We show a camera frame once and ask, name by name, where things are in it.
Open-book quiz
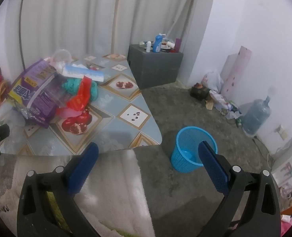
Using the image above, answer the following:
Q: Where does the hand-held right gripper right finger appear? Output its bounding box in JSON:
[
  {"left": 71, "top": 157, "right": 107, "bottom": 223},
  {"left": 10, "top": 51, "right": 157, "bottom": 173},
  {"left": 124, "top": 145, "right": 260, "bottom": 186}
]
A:
[{"left": 198, "top": 141, "right": 282, "bottom": 237}]

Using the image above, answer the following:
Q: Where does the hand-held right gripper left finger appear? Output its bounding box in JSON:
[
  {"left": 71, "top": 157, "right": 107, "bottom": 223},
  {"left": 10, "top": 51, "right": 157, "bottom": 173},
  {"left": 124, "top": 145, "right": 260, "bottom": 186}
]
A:
[{"left": 17, "top": 142, "right": 102, "bottom": 237}]

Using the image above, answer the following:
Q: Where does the blue plastic wastebasket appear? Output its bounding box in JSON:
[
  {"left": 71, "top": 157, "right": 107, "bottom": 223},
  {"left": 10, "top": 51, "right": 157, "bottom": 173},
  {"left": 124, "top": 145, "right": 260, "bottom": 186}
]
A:
[{"left": 171, "top": 126, "right": 218, "bottom": 173}]

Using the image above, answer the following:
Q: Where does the purple yellow snack bag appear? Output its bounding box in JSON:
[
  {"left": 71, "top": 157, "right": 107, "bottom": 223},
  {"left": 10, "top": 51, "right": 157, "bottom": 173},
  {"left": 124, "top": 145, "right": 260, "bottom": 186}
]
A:
[{"left": 8, "top": 59, "right": 67, "bottom": 129}]

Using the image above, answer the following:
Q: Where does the red white snack bag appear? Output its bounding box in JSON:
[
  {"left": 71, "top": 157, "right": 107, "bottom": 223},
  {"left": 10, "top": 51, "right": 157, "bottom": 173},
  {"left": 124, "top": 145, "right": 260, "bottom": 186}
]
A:
[{"left": 57, "top": 76, "right": 93, "bottom": 119}]

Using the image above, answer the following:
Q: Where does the printed tablecloth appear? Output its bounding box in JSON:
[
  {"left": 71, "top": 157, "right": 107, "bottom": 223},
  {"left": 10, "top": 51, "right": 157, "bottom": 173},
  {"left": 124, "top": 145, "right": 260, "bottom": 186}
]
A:
[{"left": 0, "top": 53, "right": 162, "bottom": 156}]

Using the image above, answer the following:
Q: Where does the pile of floor litter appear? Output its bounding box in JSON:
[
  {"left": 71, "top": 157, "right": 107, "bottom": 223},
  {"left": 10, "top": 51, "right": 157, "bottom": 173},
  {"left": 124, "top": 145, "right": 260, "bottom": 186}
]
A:
[{"left": 205, "top": 90, "right": 243, "bottom": 126}]

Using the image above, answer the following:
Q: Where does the large blue water jug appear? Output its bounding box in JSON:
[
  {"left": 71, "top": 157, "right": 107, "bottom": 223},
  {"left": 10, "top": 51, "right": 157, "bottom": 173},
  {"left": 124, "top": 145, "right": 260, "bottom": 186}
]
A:
[{"left": 241, "top": 96, "right": 271, "bottom": 135}]

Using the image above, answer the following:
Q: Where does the white cabinet with stickers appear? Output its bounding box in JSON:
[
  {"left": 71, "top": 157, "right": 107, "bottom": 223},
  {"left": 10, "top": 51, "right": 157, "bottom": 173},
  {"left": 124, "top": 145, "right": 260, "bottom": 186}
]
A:
[{"left": 271, "top": 148, "right": 292, "bottom": 203}]

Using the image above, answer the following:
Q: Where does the crumpled teal cloth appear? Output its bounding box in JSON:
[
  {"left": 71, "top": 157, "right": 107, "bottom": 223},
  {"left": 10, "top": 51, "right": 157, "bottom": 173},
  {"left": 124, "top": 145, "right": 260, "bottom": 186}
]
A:
[{"left": 62, "top": 77, "right": 98, "bottom": 102}]

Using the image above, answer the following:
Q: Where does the long white blue box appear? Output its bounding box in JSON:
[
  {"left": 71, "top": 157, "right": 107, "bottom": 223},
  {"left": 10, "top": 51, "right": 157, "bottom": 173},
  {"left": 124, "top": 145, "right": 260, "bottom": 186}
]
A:
[{"left": 62, "top": 65, "right": 105, "bottom": 82}]

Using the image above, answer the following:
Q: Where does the pink board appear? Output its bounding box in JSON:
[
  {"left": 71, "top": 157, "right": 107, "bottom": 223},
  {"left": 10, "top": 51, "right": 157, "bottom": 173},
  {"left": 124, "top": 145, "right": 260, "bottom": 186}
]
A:
[{"left": 221, "top": 46, "right": 253, "bottom": 102}]

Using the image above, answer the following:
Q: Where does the grey cabinet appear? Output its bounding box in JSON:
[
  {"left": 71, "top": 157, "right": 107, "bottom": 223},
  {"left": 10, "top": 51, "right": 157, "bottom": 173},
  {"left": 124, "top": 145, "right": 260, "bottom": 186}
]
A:
[{"left": 127, "top": 44, "right": 184, "bottom": 90}]

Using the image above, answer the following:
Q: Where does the blue bottle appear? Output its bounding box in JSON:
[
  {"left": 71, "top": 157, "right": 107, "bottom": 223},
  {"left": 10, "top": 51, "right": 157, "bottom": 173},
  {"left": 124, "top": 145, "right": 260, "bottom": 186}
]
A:
[{"left": 152, "top": 33, "right": 167, "bottom": 53}]

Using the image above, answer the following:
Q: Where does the white curtain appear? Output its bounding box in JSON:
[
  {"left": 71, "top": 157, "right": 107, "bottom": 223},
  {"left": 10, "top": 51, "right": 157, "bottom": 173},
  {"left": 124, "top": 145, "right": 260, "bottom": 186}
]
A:
[{"left": 5, "top": 0, "right": 218, "bottom": 62}]

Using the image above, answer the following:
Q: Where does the black cable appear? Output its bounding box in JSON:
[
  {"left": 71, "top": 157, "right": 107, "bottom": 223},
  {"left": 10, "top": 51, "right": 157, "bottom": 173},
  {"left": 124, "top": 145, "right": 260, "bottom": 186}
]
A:
[{"left": 19, "top": 0, "right": 29, "bottom": 72}]

